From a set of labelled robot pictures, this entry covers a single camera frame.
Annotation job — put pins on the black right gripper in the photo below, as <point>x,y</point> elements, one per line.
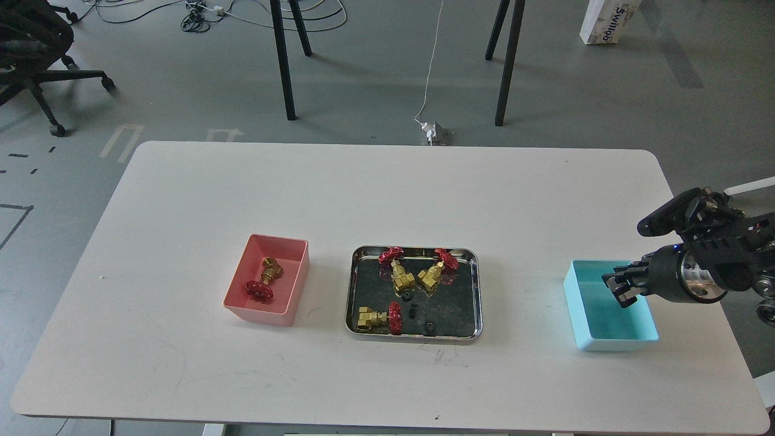
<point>658,272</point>

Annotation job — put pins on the brass valve red handle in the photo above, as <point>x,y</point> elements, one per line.
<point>368,319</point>
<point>260,290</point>
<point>389,262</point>
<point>442,272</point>

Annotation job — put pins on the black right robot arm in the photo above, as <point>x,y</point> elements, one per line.
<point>722,250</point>

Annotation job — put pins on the blue plastic box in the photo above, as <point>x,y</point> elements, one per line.
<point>598,321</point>

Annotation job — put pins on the white cardboard box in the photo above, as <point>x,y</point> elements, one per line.
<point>605,21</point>

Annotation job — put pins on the pink plastic box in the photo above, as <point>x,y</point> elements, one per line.
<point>292,254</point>

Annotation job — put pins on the stainless steel tray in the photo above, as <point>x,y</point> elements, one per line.
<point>456,308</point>

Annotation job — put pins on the white power adapter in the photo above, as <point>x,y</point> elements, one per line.
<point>435,134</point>

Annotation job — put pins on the black table leg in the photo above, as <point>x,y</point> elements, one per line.
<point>281,47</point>
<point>509,61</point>

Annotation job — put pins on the black office chair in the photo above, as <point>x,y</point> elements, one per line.
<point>35,42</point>

